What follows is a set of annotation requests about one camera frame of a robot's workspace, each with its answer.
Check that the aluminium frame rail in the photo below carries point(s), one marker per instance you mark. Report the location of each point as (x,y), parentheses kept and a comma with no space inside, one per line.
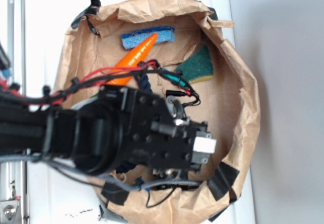
(14,202)

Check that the green and yellow sponge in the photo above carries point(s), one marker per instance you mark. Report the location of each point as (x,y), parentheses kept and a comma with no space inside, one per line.
(198,67)

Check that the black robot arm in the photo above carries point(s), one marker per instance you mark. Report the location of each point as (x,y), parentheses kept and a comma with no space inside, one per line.
(116,131)

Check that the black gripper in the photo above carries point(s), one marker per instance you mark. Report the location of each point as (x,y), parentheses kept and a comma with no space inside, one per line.
(151,136)

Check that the orange toy carrot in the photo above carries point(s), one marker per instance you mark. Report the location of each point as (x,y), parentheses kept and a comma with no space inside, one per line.
(135,56)

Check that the brown paper bag basket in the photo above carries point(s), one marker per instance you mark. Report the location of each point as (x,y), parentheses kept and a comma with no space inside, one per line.
(229,101)

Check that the blue sponge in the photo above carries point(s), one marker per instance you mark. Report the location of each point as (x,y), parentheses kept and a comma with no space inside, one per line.
(132,39)

